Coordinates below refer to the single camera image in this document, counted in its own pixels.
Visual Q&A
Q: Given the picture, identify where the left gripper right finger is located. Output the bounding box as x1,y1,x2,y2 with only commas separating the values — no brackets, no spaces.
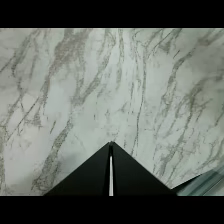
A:
110,141,178,197

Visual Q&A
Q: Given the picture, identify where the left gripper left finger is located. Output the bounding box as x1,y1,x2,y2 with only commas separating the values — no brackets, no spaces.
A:
43,141,112,197

